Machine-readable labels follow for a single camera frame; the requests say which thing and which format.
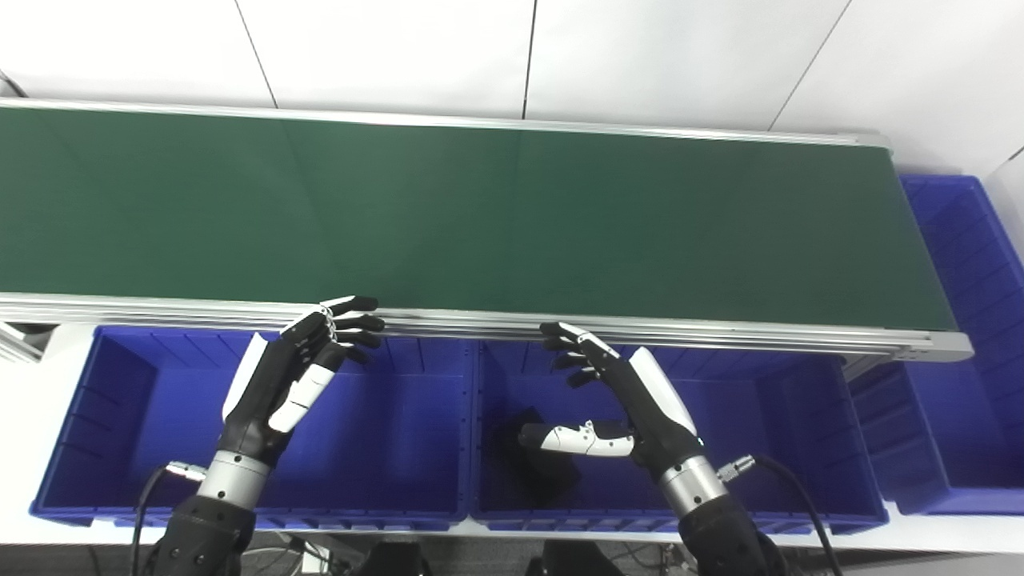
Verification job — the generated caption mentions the green conveyor belt aluminium frame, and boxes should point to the green conveyor belt aluminium frame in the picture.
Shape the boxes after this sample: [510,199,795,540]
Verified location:
[0,98,974,361]

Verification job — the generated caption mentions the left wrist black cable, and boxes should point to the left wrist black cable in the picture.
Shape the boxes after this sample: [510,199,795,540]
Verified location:
[130,461,207,576]

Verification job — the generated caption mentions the black cylinder-on-block part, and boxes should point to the black cylinder-on-block part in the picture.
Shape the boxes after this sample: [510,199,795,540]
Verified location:
[492,406,583,506]

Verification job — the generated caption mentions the aluminium conveyor support leg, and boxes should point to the aluminium conveyor support leg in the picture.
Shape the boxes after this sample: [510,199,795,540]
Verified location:
[0,322,53,365]

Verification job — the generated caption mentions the blue plastic bin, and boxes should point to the blue plastic bin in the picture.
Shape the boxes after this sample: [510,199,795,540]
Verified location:
[848,174,1024,515]
[470,340,889,535]
[30,324,479,529]

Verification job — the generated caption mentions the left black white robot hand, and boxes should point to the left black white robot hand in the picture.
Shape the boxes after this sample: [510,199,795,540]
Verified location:
[218,295,386,469]

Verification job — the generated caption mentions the black robot leg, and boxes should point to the black robot leg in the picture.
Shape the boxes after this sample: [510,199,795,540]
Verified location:
[364,540,433,576]
[524,540,625,576]

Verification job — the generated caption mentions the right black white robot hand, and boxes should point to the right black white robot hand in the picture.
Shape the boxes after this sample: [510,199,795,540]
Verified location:
[518,322,705,473]

